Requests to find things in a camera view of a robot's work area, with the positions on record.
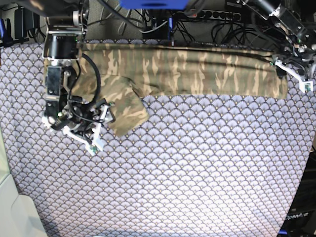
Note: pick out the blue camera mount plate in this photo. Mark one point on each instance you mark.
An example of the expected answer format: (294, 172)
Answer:
(154, 4)

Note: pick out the black OpenArm box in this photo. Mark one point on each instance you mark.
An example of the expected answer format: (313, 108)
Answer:
(301, 218)

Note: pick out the purple fan-pattern tablecloth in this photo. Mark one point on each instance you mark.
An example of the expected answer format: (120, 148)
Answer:
(208, 165)

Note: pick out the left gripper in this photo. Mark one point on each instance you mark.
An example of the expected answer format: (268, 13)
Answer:
(300, 53)

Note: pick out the white plastic bin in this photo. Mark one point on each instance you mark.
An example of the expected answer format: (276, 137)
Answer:
(18, 214)

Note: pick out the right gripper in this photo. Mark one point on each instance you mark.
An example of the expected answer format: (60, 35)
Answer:
(78, 121)

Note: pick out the black power adapter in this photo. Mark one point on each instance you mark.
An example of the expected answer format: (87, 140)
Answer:
(26, 23)

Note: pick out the black power strip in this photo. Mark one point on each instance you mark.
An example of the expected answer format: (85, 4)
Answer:
(216, 15)

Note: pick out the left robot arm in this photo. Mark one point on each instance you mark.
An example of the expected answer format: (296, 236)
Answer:
(284, 21)

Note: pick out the camouflage T-shirt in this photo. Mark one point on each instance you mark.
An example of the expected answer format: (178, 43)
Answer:
(130, 72)

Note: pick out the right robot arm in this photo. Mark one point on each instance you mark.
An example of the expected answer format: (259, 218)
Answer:
(66, 22)

